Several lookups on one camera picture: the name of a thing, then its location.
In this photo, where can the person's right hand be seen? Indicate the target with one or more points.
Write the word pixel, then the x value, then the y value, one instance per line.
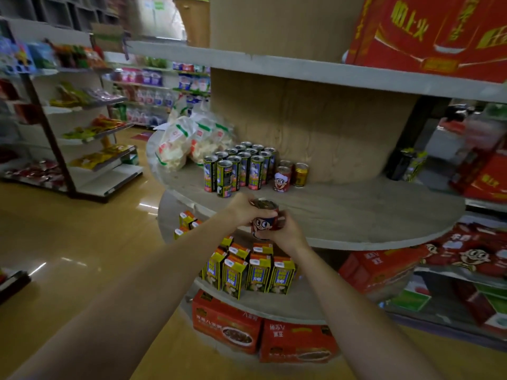
pixel 291 237

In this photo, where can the person's left hand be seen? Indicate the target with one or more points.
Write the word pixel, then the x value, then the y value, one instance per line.
pixel 243 211

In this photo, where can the group of tall blue-yellow cans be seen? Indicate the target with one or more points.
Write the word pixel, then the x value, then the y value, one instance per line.
pixel 237 170

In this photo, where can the gold can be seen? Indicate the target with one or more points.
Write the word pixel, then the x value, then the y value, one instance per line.
pixel 301 176

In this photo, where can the round wooden shelf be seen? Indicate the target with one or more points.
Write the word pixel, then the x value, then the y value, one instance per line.
pixel 356 209

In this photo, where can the person's right forearm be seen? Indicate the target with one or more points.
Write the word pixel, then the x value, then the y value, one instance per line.
pixel 364 320

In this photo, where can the person's left forearm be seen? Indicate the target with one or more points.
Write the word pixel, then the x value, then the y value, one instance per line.
pixel 130 308

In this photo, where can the row of yellow orange cartons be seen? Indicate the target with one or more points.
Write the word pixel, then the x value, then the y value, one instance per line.
pixel 257 273

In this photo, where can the bag of white snacks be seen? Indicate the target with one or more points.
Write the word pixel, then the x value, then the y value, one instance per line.
pixel 223 134
pixel 204 142
pixel 180 108
pixel 174 146

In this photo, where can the small red carton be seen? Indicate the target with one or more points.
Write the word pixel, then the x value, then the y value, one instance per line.
pixel 376 269

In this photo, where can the red floor mat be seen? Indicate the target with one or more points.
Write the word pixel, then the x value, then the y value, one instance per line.
pixel 142 136

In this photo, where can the black can by column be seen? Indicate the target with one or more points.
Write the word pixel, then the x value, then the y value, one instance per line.
pixel 401 166

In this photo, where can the small green-top box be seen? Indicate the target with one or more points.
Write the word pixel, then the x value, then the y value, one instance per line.
pixel 491 308
pixel 412 296

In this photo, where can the yellow green bottle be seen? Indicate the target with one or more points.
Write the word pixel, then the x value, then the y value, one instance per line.
pixel 416 164

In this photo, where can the pile of yellow snack packets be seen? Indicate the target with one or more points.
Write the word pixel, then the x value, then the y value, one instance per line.
pixel 95 158

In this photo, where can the rows of colourful packets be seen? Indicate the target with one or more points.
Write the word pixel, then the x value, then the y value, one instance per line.
pixel 150 77

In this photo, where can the red cartoon face carton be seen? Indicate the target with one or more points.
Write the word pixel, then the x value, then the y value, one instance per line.
pixel 471 253

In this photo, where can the red yellow-print carton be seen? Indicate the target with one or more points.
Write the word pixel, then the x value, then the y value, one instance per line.
pixel 483 182

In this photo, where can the dark blue sign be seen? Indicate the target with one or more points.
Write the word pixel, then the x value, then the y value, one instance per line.
pixel 126 45

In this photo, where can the white plastic bag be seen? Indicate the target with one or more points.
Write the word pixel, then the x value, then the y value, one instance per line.
pixel 162 17

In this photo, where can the group of red packets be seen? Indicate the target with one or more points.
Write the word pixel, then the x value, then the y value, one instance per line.
pixel 35 174

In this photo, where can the brown cardboard sign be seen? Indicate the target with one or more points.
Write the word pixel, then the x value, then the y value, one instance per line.
pixel 107 37

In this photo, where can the large red gift carton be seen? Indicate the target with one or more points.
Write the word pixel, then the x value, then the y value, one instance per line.
pixel 427 35

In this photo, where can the row of mixed colour packets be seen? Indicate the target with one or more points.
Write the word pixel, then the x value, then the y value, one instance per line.
pixel 51 55

